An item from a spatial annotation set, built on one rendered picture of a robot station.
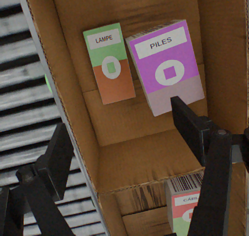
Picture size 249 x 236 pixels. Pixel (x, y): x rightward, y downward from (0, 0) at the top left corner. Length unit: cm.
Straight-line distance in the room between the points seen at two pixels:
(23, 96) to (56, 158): 53
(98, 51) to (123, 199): 42
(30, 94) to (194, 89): 45
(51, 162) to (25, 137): 59
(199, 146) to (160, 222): 62
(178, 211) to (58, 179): 50
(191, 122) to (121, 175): 31
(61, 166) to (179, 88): 33
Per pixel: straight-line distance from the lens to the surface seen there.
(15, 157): 80
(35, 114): 70
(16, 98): 70
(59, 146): 19
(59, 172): 18
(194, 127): 16
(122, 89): 49
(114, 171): 47
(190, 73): 46
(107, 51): 47
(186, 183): 63
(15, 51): 67
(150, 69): 43
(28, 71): 67
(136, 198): 68
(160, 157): 48
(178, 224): 68
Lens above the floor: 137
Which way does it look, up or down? 67 degrees down
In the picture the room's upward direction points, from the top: 167 degrees clockwise
